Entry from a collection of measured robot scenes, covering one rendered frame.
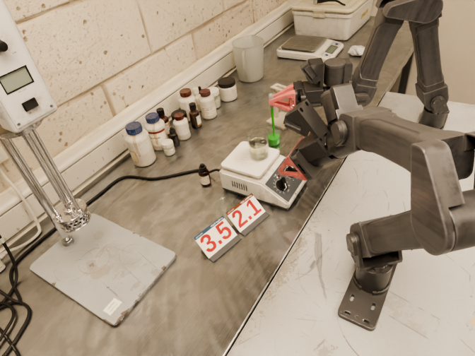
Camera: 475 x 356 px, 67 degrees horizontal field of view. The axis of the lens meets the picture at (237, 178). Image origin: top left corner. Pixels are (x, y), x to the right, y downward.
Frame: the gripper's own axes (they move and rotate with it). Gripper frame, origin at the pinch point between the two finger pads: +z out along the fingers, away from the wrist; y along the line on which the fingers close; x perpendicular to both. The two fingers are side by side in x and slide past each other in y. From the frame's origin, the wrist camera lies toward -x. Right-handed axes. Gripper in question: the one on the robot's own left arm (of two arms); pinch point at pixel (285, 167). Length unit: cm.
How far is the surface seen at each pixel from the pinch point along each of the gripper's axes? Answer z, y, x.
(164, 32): 39, -34, -50
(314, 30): 36, -110, -17
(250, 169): 10.6, -0.5, -2.8
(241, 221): 12.9, 10.2, 4.5
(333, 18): 24, -110, -16
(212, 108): 39, -29, -20
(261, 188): 9.8, 1.4, 2.2
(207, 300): 10.8, 30.7, 8.3
